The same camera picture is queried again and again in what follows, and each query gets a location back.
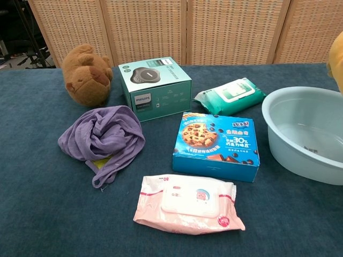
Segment yellow-green flat item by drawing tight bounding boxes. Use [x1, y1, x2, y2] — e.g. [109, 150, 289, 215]
[87, 156, 114, 170]

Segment yellow plush toy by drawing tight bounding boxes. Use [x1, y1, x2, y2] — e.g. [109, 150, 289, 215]
[326, 36, 343, 95]

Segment purple crumpled cloth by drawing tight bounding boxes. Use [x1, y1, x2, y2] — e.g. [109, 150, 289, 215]
[57, 105, 146, 189]

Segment blue chocolate cookie box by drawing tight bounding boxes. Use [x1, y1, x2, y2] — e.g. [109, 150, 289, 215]
[171, 111, 260, 183]

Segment green wet wipes pack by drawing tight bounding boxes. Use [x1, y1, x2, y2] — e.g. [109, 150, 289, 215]
[192, 77, 267, 117]

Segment wooden rattan folding screen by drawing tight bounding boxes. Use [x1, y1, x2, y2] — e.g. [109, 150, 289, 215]
[28, 0, 343, 68]

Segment black tripod stand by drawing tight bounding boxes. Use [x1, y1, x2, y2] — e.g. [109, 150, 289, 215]
[13, 0, 57, 69]

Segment dark teal tablecloth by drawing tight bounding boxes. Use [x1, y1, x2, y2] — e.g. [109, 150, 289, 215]
[0, 63, 343, 257]

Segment brown capybara plush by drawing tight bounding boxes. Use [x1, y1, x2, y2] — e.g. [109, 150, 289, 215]
[61, 43, 114, 108]

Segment pink wet wipes pack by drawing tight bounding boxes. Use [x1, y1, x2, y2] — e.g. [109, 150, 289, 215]
[133, 173, 246, 236]

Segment light blue plastic basin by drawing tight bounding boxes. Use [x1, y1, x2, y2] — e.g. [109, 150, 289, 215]
[261, 86, 343, 186]

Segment teal Philips product box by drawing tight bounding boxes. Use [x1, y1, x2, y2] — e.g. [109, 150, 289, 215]
[118, 56, 192, 123]

